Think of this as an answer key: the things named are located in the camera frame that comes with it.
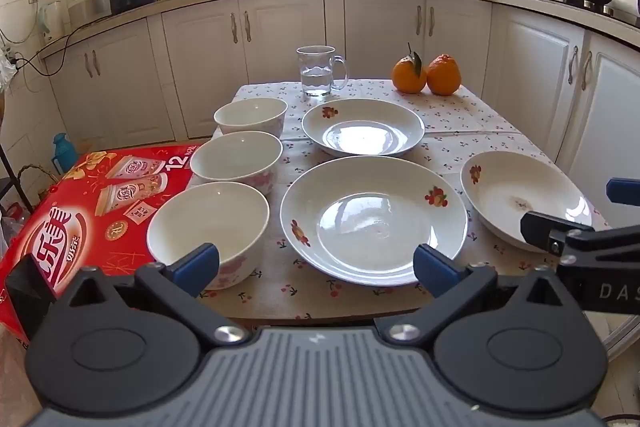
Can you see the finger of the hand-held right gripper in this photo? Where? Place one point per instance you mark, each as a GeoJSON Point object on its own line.
{"type": "Point", "coordinates": [624, 191]}
{"type": "Point", "coordinates": [542, 227]}

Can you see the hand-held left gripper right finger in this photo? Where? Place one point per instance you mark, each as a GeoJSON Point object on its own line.
{"type": "Point", "coordinates": [434, 267]}

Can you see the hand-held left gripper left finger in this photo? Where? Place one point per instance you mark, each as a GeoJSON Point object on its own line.
{"type": "Point", "coordinates": [200, 263]}

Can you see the white floral bowl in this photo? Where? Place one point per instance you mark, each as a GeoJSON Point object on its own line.
{"type": "Point", "coordinates": [235, 157]}
{"type": "Point", "coordinates": [210, 217]}
{"type": "Point", "coordinates": [250, 113]}

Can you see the white plate with fruit print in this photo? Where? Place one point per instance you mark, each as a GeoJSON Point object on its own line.
{"type": "Point", "coordinates": [500, 192]}
{"type": "Point", "coordinates": [370, 217]}
{"type": "Point", "coordinates": [360, 127]}

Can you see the cherry print tablecloth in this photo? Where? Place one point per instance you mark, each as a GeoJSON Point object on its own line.
{"type": "Point", "coordinates": [290, 269]}

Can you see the red printed carton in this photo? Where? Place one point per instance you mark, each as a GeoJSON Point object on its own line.
{"type": "Point", "coordinates": [75, 207]}

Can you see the blue thermos flask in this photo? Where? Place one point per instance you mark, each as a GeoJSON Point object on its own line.
{"type": "Point", "coordinates": [64, 154]}

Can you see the orange with leaf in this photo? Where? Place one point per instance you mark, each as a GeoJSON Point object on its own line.
{"type": "Point", "coordinates": [407, 79]}

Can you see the wicker basket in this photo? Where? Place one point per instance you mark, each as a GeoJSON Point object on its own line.
{"type": "Point", "coordinates": [30, 169]}

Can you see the glass mug with water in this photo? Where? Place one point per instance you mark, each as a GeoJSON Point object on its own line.
{"type": "Point", "coordinates": [315, 77]}

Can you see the white kitchen cabinets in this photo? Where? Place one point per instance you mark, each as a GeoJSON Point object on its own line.
{"type": "Point", "coordinates": [375, 32]}

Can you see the white rice cooker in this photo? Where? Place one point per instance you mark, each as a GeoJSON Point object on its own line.
{"type": "Point", "coordinates": [87, 7]}

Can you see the white electric kettle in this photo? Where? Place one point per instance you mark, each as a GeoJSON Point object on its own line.
{"type": "Point", "coordinates": [50, 19]}

